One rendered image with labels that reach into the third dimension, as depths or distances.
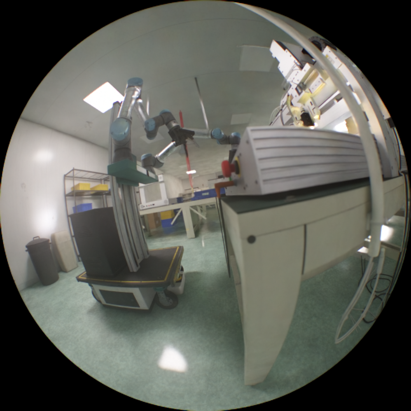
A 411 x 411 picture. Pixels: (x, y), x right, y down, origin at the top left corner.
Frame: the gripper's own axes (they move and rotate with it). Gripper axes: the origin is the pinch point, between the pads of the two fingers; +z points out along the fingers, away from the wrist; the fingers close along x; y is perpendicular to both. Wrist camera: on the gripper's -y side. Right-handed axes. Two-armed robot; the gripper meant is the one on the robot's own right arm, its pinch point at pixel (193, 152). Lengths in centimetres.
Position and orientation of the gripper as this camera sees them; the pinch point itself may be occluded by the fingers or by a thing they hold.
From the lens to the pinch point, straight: 89.1
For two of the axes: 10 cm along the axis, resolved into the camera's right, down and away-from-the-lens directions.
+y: -6.6, 5.6, -5.0
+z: 5.2, 8.2, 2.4
